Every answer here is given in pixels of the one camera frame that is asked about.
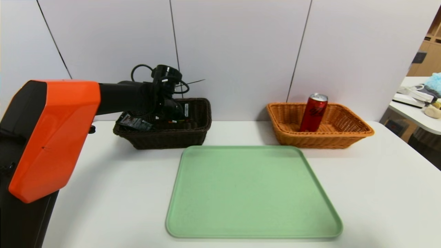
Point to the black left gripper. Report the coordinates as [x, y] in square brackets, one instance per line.
[186, 110]

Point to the black cosmetic tube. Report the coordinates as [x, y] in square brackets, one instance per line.
[134, 122]

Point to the red soda can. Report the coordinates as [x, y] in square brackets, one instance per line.
[313, 113]

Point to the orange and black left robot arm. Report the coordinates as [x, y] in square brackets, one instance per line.
[51, 137]

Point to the dark brown wicker basket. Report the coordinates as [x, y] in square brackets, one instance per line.
[172, 137]

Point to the orange wicker basket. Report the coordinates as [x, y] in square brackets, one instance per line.
[344, 134]

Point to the light green plastic tray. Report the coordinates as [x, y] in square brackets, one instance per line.
[248, 193]

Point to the white side table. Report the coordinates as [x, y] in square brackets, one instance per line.
[413, 117]

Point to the beige plush toy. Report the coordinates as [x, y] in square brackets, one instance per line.
[433, 111]

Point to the light blue fluffy duster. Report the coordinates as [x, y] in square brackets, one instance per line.
[434, 84]

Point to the wooden shelving unit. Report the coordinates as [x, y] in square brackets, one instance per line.
[430, 51]

